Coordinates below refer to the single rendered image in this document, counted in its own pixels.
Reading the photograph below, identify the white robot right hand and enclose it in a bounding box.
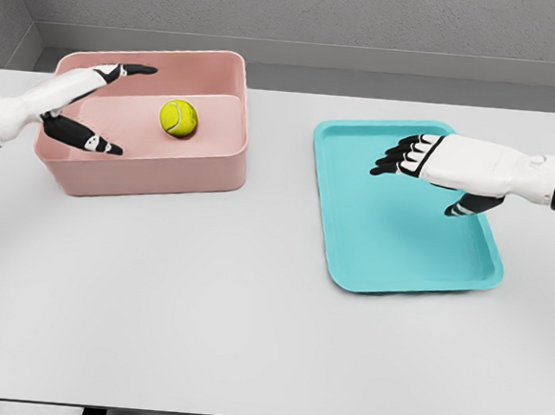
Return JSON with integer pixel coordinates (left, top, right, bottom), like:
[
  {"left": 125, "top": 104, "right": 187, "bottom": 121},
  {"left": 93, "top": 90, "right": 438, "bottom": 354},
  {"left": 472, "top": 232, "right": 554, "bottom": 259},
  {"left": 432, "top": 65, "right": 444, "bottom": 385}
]
[{"left": 366, "top": 127, "right": 531, "bottom": 224}]

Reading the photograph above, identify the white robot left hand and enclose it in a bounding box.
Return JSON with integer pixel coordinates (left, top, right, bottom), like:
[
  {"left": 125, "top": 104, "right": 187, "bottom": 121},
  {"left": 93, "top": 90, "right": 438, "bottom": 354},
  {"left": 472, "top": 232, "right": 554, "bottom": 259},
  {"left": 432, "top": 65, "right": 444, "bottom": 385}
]
[{"left": 19, "top": 56, "right": 159, "bottom": 160}]

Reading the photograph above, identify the yellow tennis ball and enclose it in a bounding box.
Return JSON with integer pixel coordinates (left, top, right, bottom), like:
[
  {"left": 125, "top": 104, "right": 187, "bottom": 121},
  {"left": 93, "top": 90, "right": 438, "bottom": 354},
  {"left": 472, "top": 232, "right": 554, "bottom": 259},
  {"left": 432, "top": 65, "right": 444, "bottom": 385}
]
[{"left": 157, "top": 98, "right": 201, "bottom": 140}]

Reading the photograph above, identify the blue plastic tray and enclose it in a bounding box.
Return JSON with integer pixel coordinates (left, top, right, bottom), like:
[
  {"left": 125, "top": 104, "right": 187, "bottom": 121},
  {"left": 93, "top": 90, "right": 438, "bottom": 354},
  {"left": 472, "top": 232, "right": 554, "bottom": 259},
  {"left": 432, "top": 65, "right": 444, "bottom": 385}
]
[{"left": 301, "top": 110, "right": 517, "bottom": 307}]

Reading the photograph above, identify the pink plastic basket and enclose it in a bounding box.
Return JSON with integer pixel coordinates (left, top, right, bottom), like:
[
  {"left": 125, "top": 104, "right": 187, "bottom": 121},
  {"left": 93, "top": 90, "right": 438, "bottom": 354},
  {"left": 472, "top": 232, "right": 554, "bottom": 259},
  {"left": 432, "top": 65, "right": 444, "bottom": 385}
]
[{"left": 29, "top": 35, "right": 257, "bottom": 211}]

